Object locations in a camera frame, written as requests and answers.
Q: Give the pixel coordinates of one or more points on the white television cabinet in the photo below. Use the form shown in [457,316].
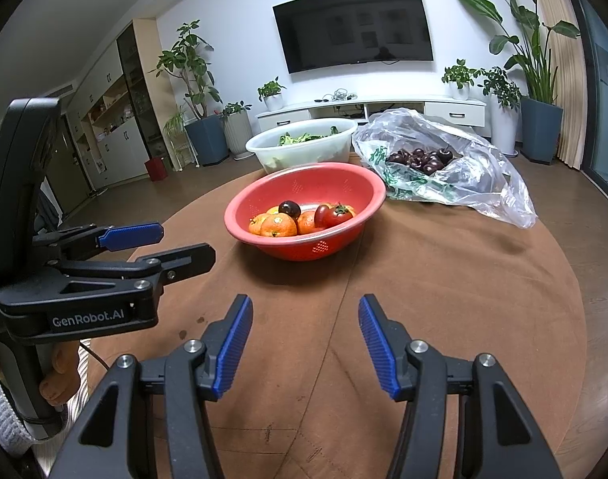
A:
[453,112]

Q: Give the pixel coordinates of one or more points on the white plastic basin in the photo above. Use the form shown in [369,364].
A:
[304,154]

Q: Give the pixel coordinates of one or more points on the thin plant on white stand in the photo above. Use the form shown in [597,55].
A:
[179,134]

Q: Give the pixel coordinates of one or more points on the person's left hand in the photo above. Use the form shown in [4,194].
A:
[59,389]

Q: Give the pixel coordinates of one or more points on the red plastic basin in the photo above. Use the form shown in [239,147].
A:
[304,247]

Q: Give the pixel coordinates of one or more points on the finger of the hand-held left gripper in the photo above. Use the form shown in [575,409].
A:
[134,236]
[189,259]

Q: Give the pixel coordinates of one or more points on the clear plastic bag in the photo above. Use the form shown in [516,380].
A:
[483,184]

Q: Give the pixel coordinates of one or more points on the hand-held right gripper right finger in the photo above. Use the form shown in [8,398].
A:
[378,349]

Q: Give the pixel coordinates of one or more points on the black wall television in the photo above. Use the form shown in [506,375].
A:
[353,30]

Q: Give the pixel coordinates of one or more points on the red tomato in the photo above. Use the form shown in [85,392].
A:
[322,215]
[339,215]

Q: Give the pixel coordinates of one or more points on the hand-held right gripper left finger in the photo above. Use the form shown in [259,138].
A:
[231,344]

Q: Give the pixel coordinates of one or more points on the brown tablecloth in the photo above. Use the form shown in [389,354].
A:
[458,309]

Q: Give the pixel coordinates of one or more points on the dark purple plum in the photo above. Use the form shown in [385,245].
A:
[289,208]

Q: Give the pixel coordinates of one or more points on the red bin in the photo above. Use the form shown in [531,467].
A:
[156,169]

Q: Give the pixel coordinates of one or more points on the beige curtain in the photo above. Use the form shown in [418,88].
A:
[558,60]

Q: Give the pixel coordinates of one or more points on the tall plant in grey-blue pot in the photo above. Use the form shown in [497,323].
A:
[209,139]

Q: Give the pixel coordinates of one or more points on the green leafy vegetables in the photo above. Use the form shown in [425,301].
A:
[296,138]

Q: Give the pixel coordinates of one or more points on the glass sliding door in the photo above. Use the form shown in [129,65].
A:
[603,110]

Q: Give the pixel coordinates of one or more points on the bushy plant in tall white pot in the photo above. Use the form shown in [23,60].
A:
[503,119]

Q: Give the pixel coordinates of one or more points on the plant in white ribbed pot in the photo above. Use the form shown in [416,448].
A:
[239,132]

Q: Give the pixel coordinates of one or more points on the pile of dark cherries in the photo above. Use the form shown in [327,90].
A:
[423,162]

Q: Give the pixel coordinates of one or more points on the dark wooden door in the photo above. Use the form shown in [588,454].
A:
[69,174]

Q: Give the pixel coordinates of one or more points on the small plant in white pot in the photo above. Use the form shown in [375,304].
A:
[458,80]
[273,97]

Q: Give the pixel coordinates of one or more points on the big-leaf plant in blue pot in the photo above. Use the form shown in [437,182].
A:
[541,129]

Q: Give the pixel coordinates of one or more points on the built-in storage cabinet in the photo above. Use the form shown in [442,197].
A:
[114,144]

